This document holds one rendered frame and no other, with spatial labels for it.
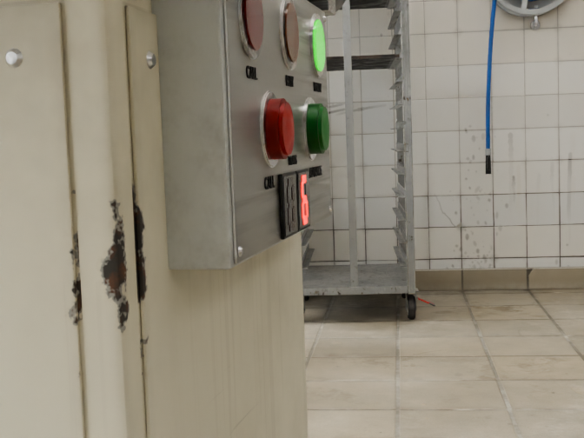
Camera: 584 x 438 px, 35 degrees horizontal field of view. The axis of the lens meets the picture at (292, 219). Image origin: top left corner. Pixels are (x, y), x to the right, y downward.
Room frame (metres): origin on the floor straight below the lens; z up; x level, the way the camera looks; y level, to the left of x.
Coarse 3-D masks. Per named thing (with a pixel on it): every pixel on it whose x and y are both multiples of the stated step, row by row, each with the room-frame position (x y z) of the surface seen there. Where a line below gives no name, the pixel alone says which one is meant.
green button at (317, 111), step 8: (312, 104) 0.56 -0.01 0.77; (320, 104) 0.56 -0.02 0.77; (312, 112) 0.55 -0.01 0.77; (320, 112) 0.55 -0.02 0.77; (312, 120) 0.55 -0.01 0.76; (320, 120) 0.55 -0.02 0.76; (312, 128) 0.54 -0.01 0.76; (320, 128) 0.55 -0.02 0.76; (328, 128) 0.57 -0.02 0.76; (312, 136) 0.55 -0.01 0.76; (320, 136) 0.55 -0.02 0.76; (328, 136) 0.57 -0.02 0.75; (312, 144) 0.55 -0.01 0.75; (320, 144) 0.55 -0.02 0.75; (312, 152) 0.55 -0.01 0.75; (320, 152) 0.55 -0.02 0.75
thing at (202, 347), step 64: (0, 0) 0.36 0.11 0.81; (64, 0) 0.36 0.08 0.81; (128, 0) 0.38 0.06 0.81; (0, 64) 0.36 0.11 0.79; (64, 64) 0.36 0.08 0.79; (128, 64) 0.37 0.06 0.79; (0, 128) 0.36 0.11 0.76; (64, 128) 0.36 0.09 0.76; (128, 128) 0.37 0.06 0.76; (0, 192) 0.36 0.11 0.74; (64, 192) 0.36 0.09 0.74; (128, 192) 0.37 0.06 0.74; (0, 256) 0.36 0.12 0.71; (64, 256) 0.36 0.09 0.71; (128, 256) 0.36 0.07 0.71; (256, 256) 0.55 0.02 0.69; (0, 320) 0.36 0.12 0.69; (64, 320) 0.36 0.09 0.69; (128, 320) 0.36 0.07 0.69; (192, 320) 0.43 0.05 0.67; (256, 320) 0.54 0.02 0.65; (0, 384) 0.36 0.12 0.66; (64, 384) 0.36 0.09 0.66; (128, 384) 0.36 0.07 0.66; (192, 384) 0.43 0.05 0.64; (256, 384) 0.54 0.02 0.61
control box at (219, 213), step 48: (192, 0) 0.40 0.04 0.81; (240, 0) 0.42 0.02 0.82; (288, 0) 0.51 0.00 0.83; (192, 48) 0.40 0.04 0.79; (240, 48) 0.42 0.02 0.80; (192, 96) 0.40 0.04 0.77; (240, 96) 0.41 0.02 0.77; (288, 96) 0.51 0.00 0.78; (192, 144) 0.40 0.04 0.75; (240, 144) 0.41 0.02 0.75; (192, 192) 0.40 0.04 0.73; (240, 192) 0.41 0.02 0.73; (192, 240) 0.40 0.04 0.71; (240, 240) 0.40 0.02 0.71
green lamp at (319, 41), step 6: (318, 24) 0.58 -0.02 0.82; (318, 30) 0.58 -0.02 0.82; (318, 36) 0.58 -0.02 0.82; (318, 42) 0.58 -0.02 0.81; (324, 42) 0.60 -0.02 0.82; (318, 48) 0.58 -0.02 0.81; (324, 48) 0.60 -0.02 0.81; (318, 54) 0.58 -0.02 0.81; (324, 54) 0.60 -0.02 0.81; (318, 60) 0.58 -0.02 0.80; (324, 60) 0.60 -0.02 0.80; (318, 66) 0.58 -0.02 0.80
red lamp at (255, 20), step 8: (248, 0) 0.42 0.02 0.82; (256, 0) 0.44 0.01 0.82; (248, 8) 0.42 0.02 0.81; (256, 8) 0.44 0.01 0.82; (248, 16) 0.42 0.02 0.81; (256, 16) 0.44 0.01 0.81; (248, 24) 0.42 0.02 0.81; (256, 24) 0.44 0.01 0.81; (248, 32) 0.42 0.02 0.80; (256, 32) 0.43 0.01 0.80; (256, 40) 0.43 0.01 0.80; (256, 48) 0.43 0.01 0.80
